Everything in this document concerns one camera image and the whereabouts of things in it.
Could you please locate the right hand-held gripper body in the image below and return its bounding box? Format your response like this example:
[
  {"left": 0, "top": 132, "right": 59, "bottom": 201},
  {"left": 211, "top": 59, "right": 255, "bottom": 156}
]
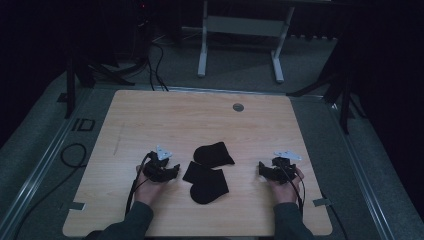
[{"left": 266, "top": 149, "right": 303, "bottom": 185}]

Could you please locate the right hand-held gripper cable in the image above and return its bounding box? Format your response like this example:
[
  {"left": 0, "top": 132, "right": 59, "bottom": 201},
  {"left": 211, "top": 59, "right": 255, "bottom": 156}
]
[{"left": 279, "top": 163, "right": 307, "bottom": 216}]

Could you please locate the left hand-held gripper cable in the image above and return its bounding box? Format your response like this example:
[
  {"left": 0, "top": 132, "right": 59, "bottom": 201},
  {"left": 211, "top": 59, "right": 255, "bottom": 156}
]
[{"left": 124, "top": 152, "right": 153, "bottom": 217}]

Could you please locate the person's left hand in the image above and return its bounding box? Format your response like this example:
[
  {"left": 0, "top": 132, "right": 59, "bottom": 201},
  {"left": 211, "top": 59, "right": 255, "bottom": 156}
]
[{"left": 134, "top": 164, "right": 168, "bottom": 207}]

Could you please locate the white table frame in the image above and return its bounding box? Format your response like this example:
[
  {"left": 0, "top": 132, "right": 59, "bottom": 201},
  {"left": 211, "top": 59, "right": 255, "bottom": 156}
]
[{"left": 196, "top": 0, "right": 296, "bottom": 84}]

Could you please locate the person's right hand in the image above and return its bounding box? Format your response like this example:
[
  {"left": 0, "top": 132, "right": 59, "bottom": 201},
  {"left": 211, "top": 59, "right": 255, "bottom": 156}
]
[{"left": 268, "top": 166, "right": 305, "bottom": 205}]

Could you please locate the aluminium floor rail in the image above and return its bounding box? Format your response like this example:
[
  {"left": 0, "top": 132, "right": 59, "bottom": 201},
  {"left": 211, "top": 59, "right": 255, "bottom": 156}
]
[
  {"left": 328, "top": 99, "right": 398, "bottom": 240},
  {"left": 0, "top": 87, "right": 94, "bottom": 240}
]

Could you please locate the black metal stand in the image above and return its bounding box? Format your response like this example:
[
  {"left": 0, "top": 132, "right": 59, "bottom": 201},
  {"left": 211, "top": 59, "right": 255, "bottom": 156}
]
[
  {"left": 285, "top": 29, "right": 368, "bottom": 136},
  {"left": 56, "top": 19, "right": 149, "bottom": 120}
]

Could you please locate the hand-held gripper cable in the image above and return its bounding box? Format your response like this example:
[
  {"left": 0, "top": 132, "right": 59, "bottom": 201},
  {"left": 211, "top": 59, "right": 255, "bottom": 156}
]
[
  {"left": 279, "top": 163, "right": 307, "bottom": 216},
  {"left": 124, "top": 152, "right": 153, "bottom": 217}
]

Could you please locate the black floor cable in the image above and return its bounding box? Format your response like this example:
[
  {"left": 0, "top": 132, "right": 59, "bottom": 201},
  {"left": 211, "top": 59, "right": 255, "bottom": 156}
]
[{"left": 12, "top": 142, "right": 88, "bottom": 240}]

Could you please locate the black sock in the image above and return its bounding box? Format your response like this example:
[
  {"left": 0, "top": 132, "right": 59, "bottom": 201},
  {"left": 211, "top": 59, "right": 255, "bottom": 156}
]
[
  {"left": 192, "top": 141, "right": 236, "bottom": 169},
  {"left": 182, "top": 160, "right": 230, "bottom": 205}
]

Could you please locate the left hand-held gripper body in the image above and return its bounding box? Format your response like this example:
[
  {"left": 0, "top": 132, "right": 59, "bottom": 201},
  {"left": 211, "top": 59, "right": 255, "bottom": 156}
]
[{"left": 142, "top": 144, "right": 175, "bottom": 183}]

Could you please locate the grey tape piece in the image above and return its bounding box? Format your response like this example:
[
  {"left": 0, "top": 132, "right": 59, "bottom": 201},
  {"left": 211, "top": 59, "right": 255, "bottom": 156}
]
[
  {"left": 312, "top": 197, "right": 333, "bottom": 208},
  {"left": 67, "top": 201, "right": 87, "bottom": 212}
]

